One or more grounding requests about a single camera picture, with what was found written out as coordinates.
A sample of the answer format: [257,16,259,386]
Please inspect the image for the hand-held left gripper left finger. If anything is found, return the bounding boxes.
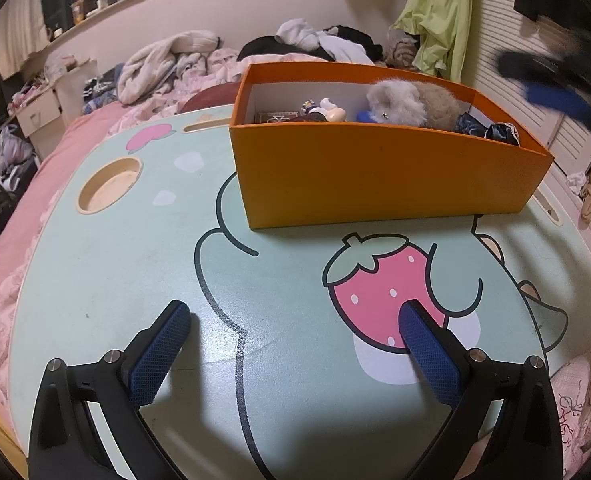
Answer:
[28,300,192,480]

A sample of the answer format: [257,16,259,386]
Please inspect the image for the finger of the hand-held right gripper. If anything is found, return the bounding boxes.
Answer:
[495,50,571,83]
[523,82,591,123]

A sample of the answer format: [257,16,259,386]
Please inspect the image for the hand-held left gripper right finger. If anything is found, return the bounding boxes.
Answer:
[398,299,563,480]

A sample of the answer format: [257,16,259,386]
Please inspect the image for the brown fluffy pom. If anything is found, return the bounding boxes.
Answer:
[415,82,469,131]

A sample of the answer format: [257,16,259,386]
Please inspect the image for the grey fluffy pom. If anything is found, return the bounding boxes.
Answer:
[366,79,429,125]

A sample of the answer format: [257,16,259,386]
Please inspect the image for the orange cardboard box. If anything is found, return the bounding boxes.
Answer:
[229,61,555,231]

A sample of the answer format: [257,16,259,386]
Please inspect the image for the small cartoon figurine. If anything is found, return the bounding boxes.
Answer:
[303,99,349,123]

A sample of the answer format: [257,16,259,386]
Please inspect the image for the brown printed packet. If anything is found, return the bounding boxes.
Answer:
[254,110,302,125]

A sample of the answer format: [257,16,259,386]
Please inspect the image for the mint green cartoon desktop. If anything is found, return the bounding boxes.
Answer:
[8,105,591,480]

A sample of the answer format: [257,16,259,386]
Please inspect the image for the lime green hanging cloth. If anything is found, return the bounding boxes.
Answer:
[393,0,479,83]

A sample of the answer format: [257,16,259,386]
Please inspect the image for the beige fuzzy cloth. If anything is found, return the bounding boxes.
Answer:
[385,30,421,68]

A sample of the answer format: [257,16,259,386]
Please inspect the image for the white crumpled clothes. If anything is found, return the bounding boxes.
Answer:
[276,18,376,66]

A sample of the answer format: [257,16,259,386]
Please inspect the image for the grey plastic bag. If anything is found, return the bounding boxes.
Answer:
[0,125,37,172]

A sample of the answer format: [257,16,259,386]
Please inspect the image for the dark red pillow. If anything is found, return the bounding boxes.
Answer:
[180,85,239,113]

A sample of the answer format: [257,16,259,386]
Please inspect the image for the white cardboard box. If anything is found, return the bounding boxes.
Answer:
[56,57,99,126]
[16,85,76,148]

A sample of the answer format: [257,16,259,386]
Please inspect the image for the black crumpled clothes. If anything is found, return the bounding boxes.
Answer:
[236,25,383,63]

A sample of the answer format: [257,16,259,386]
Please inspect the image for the row of small bottles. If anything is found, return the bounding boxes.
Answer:
[68,0,132,27]

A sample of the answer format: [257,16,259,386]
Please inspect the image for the cream curtain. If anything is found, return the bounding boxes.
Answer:
[0,0,44,78]

